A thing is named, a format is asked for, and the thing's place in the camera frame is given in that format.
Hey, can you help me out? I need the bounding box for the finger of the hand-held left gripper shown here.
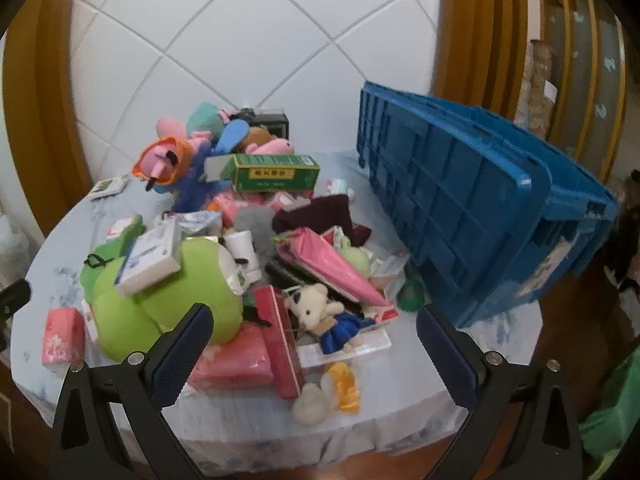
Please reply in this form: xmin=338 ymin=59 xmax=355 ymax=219
xmin=0 ymin=279 xmax=32 ymax=353

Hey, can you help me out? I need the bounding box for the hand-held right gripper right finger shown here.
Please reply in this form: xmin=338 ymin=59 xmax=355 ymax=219
xmin=416 ymin=304 xmax=583 ymax=480

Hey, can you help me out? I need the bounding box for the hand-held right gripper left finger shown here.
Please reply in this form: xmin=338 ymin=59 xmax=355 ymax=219
xmin=50 ymin=302 xmax=216 ymax=480

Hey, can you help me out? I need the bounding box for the green frog plush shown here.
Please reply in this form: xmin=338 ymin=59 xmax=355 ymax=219
xmin=80 ymin=215 xmax=246 ymax=363

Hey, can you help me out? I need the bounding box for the long red box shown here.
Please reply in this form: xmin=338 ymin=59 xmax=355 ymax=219
xmin=253 ymin=285 xmax=307 ymax=400

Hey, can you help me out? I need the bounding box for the blue plastic crate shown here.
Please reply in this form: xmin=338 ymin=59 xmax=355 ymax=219
xmin=355 ymin=81 xmax=621 ymax=328

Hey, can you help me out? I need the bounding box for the white marbled round desktop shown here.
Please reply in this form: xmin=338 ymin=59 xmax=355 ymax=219
xmin=10 ymin=150 xmax=546 ymax=461

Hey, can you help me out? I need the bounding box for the large pink soft pack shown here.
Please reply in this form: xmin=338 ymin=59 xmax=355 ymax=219
xmin=190 ymin=322 xmax=281 ymax=391

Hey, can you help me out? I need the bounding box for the pink tissue pack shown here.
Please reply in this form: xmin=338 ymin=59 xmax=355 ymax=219
xmin=41 ymin=307 xmax=86 ymax=365

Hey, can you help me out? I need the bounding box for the green round object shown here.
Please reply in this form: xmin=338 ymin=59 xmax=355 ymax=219
xmin=397 ymin=277 xmax=426 ymax=313

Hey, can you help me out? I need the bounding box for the long white flat box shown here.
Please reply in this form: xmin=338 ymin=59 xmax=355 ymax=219
xmin=295 ymin=327 xmax=392 ymax=371

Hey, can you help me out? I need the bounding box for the white cardboard box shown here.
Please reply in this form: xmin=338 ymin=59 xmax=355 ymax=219
xmin=114 ymin=216 xmax=182 ymax=297

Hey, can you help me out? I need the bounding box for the white orange plush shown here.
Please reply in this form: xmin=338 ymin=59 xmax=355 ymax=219
xmin=292 ymin=361 xmax=362 ymax=426

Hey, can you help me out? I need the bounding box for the small pink white box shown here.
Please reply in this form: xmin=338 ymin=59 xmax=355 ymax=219
xmin=107 ymin=215 xmax=143 ymax=238

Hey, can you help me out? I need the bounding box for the small green plush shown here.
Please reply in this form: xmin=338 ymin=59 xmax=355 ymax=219
xmin=335 ymin=237 xmax=376 ymax=276

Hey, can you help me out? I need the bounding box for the white teddy bear blue dress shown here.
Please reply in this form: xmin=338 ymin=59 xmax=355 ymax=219
xmin=285 ymin=282 xmax=376 ymax=356

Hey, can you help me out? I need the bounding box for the small white card pack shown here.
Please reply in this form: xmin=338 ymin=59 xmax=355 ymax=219
xmin=90 ymin=175 xmax=131 ymax=202

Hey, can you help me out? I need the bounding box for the grey fluffy plush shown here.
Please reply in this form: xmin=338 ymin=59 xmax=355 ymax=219
xmin=234 ymin=205 xmax=281 ymax=261

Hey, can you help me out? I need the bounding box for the pink cone bag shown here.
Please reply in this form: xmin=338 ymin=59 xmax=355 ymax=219
xmin=272 ymin=227 xmax=393 ymax=308

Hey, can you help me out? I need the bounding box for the blue plush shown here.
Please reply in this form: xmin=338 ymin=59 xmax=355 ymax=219
xmin=150 ymin=120 xmax=251 ymax=213

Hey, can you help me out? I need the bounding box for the green garment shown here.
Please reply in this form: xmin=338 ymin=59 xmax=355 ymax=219
xmin=579 ymin=347 xmax=640 ymax=480

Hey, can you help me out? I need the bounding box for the dark maroon cloth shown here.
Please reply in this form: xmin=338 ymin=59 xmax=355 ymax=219
xmin=272 ymin=194 xmax=373 ymax=246

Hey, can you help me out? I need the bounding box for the pink plush orange hood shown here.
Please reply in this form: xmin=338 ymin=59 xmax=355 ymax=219
xmin=131 ymin=135 xmax=201 ymax=193

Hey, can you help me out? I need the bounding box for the green cardboard box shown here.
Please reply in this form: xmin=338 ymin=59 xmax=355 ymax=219
xmin=232 ymin=154 xmax=321 ymax=193

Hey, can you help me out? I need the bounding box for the pink pig plush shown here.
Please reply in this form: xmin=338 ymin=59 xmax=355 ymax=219
xmin=247 ymin=139 xmax=296 ymax=158
xmin=156 ymin=116 xmax=212 ymax=145

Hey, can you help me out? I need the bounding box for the brown plush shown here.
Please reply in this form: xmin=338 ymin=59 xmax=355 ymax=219
xmin=245 ymin=126 xmax=273 ymax=151

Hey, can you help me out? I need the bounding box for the teal plush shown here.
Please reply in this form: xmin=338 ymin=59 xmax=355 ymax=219
xmin=186 ymin=102 xmax=231 ymax=136

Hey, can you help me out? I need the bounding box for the black box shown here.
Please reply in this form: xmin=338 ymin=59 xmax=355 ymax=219
xmin=227 ymin=107 xmax=291 ymax=141

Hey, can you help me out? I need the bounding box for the beige patterned fabric roll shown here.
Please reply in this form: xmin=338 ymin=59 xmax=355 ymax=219
xmin=520 ymin=39 xmax=558 ymax=133

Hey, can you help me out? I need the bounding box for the wooden glass cabinet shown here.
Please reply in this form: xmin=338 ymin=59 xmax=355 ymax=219
xmin=530 ymin=0 xmax=632 ymax=183

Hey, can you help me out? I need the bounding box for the wooden wall trim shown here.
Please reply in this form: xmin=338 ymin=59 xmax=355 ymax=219
xmin=0 ymin=0 xmax=96 ymax=236
xmin=432 ymin=0 xmax=531 ymax=128

